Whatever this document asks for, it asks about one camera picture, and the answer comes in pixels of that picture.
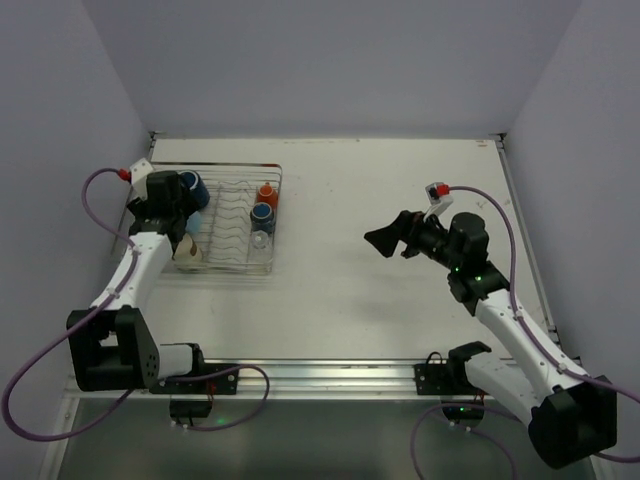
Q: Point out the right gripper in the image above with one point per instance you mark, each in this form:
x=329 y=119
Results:
x=411 y=235

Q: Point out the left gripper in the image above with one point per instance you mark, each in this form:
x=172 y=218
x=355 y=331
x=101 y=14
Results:
x=176 y=187

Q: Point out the dark blue mug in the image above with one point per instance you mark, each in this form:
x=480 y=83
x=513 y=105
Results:
x=197 y=188

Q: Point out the beige brown-striped cup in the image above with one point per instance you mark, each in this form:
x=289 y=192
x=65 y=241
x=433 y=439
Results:
x=187 y=251

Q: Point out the light blue mug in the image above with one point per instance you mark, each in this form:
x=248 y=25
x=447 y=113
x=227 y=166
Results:
x=194 y=223

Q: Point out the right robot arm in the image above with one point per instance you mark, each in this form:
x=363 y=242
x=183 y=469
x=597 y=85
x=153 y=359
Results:
x=567 y=414

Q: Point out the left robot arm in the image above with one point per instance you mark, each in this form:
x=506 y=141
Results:
x=111 y=345

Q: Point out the clear glass in rack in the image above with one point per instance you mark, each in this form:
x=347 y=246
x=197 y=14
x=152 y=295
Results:
x=261 y=248

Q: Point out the small blue cup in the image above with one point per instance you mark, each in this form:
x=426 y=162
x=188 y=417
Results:
x=262 y=218

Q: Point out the orange cup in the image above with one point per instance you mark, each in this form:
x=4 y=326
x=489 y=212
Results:
x=267 y=194

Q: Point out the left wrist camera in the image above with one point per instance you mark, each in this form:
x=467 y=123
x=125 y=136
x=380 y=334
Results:
x=139 y=172

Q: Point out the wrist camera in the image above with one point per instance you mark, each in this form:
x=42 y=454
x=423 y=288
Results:
x=139 y=172
x=439 y=197

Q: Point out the metal wire dish rack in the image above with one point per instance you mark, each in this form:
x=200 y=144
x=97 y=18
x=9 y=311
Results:
x=226 y=230

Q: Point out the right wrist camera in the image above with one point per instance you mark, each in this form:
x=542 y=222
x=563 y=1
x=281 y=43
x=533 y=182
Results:
x=439 y=197

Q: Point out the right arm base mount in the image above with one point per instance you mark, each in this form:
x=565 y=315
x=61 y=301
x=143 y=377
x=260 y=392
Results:
x=432 y=376

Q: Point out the aluminium front rail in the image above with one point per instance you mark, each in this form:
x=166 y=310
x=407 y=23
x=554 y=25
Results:
x=327 y=380

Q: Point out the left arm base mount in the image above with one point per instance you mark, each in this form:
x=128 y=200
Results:
x=192 y=401

